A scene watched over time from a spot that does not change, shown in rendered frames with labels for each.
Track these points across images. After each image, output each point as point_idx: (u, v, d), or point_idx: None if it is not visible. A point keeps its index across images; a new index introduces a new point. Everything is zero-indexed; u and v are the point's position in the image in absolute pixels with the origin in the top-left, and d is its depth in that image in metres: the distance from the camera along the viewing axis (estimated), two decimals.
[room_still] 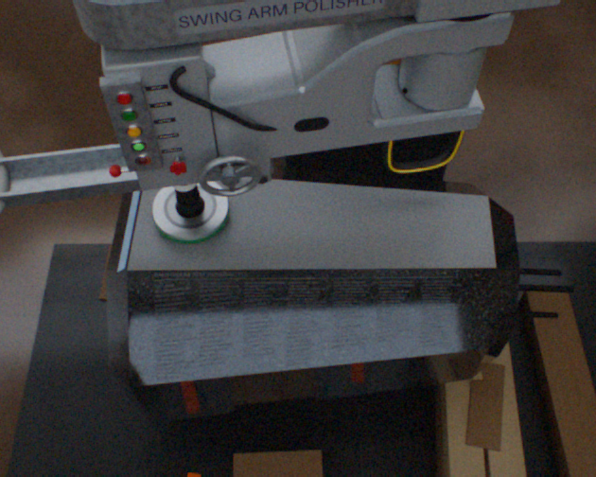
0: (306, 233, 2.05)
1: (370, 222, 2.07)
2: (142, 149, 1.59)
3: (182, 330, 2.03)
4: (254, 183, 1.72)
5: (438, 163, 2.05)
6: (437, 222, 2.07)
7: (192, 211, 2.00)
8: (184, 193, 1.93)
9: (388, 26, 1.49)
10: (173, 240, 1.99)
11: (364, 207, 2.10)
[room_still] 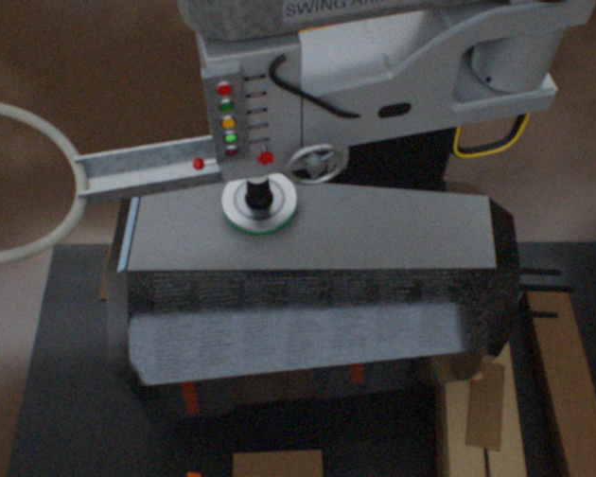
0: (306, 233, 2.05)
1: (370, 222, 2.07)
2: (234, 139, 1.60)
3: (182, 330, 2.03)
4: (338, 170, 1.74)
5: (500, 146, 2.09)
6: (437, 222, 2.07)
7: (262, 203, 2.01)
8: (256, 185, 1.94)
9: (478, 8, 1.52)
10: (295, 212, 2.04)
11: (364, 207, 2.10)
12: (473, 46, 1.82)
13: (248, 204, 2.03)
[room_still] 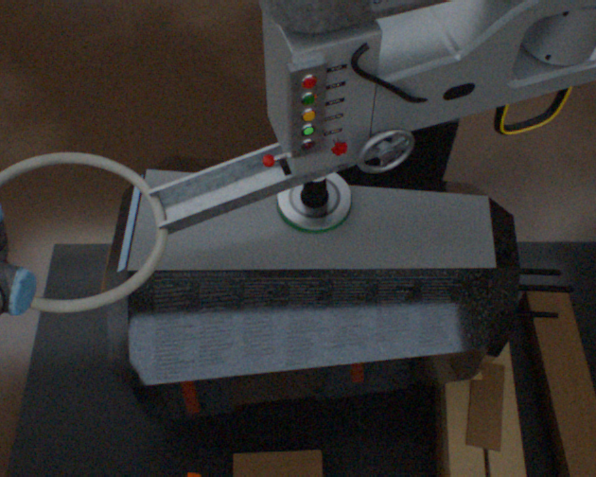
0: (306, 233, 2.05)
1: (370, 222, 2.07)
2: (311, 132, 1.61)
3: (182, 330, 2.03)
4: (407, 155, 1.76)
5: (542, 120, 2.14)
6: (437, 222, 2.07)
7: (320, 201, 2.04)
8: (316, 184, 1.98)
9: None
10: (351, 207, 2.08)
11: (364, 207, 2.10)
12: None
13: (305, 203, 2.06)
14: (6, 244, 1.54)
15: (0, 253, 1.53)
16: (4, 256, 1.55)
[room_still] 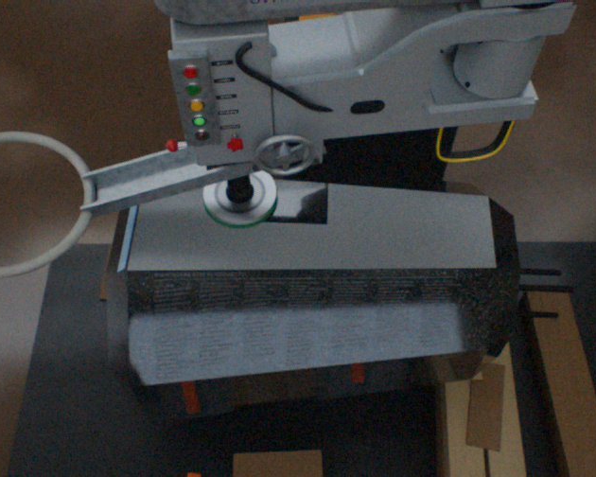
0: (306, 233, 2.05)
1: (370, 222, 2.07)
2: (202, 123, 1.62)
3: (182, 330, 2.03)
4: (308, 163, 1.75)
5: (485, 153, 2.07)
6: (437, 222, 2.07)
7: (241, 197, 2.06)
8: (236, 179, 1.99)
9: (450, 10, 1.51)
10: None
11: (364, 207, 2.10)
12: (456, 50, 1.81)
13: (240, 202, 2.07)
14: None
15: None
16: None
